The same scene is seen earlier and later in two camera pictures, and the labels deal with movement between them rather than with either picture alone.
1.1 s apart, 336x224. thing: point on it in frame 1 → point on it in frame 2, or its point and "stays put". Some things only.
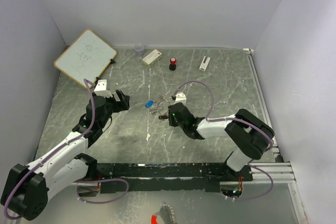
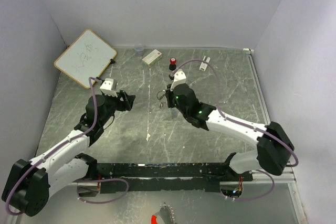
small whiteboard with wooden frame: (86, 57) stays put
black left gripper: (119, 105) stays put
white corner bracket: (248, 51) stays put
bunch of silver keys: (156, 107) → (163, 103)
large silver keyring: (163, 105) → (157, 95)
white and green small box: (154, 56) stays put
